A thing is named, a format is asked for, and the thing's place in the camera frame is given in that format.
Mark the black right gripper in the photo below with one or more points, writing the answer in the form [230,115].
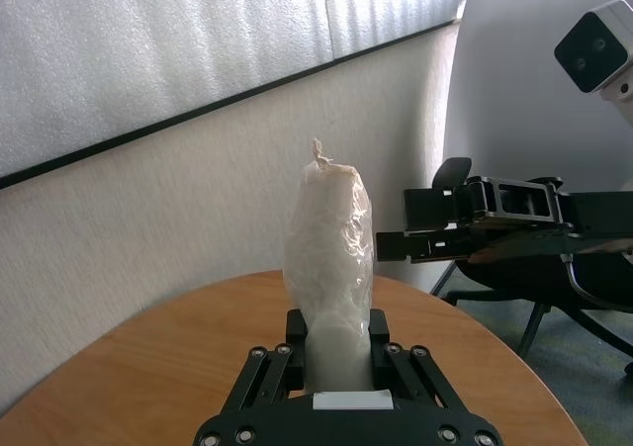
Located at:
[598,218]

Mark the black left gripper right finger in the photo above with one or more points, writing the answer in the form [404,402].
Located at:
[380,357]

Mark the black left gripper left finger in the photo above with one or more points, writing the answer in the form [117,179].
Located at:
[294,362]

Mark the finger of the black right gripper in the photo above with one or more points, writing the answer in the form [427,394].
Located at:
[395,246]
[430,211]

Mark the white plastic-wrapped sandbag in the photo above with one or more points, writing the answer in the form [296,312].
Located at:
[326,248]

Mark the black office chair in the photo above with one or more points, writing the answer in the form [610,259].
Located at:
[452,169]

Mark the silver right wrist camera unit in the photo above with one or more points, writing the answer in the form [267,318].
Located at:
[593,50]

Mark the black wall trim strip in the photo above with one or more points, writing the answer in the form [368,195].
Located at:
[198,112]

